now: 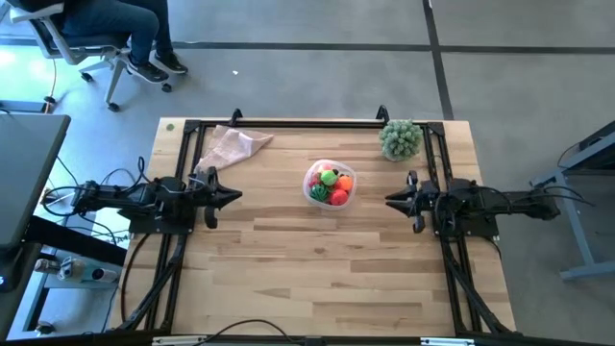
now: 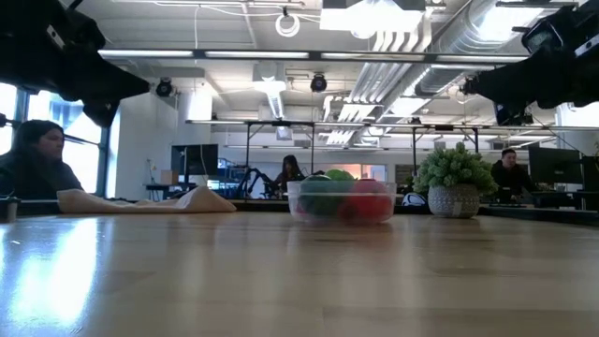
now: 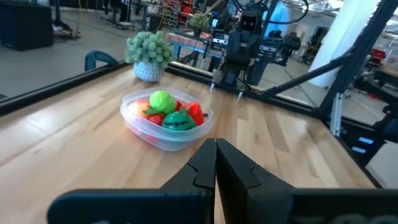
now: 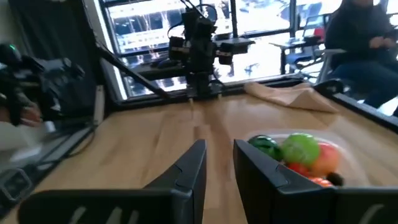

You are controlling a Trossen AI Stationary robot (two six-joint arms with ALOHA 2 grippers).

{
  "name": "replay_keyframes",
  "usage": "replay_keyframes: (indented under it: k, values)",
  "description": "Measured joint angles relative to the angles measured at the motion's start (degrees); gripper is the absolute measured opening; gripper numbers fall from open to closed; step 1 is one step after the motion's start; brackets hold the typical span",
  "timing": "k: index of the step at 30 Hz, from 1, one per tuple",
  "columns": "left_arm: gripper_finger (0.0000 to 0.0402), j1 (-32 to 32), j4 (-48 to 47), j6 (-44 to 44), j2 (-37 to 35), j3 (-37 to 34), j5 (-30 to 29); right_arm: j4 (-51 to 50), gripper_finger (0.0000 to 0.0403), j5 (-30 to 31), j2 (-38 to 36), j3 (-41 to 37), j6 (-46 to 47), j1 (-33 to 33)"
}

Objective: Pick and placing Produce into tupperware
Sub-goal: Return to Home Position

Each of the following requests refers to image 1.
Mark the grey metal table frame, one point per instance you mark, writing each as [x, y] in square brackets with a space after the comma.
[588, 271]

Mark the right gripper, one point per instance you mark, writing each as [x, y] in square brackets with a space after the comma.
[423, 199]

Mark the small white device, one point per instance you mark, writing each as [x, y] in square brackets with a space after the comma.
[98, 275]

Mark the office chair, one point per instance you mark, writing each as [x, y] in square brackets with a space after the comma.
[53, 41]

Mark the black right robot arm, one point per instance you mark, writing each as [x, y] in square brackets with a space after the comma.
[504, 202]

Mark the toy watermelon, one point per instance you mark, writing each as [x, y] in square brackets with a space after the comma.
[319, 192]

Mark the white paper label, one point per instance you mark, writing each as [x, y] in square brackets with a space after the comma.
[103, 229]

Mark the toy strawberry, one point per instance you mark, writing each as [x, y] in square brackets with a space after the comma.
[314, 180]

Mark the green toy apple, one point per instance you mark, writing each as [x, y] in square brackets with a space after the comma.
[329, 178]

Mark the clear plastic tupperware container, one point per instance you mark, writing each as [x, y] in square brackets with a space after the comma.
[307, 192]

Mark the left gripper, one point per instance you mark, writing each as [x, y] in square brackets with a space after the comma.
[206, 194]

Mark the person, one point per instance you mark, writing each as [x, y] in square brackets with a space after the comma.
[120, 24]

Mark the silver metal bracket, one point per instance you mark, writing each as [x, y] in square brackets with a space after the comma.
[173, 341]
[447, 341]

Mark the beige cloth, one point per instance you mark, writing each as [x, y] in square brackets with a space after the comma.
[230, 146]

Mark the potted green succulent plant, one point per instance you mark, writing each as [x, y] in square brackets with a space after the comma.
[400, 139]

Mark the large red toy tomato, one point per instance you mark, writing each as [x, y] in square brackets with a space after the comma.
[338, 197]

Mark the black caster wheel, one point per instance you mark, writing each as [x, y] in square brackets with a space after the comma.
[45, 328]

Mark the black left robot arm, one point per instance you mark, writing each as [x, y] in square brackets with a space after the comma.
[130, 198]

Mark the black desk beam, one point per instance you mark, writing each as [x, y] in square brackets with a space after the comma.
[72, 240]

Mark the orange toy fruit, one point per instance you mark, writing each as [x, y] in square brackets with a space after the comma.
[344, 183]

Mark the grey desk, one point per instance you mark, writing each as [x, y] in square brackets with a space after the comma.
[24, 168]

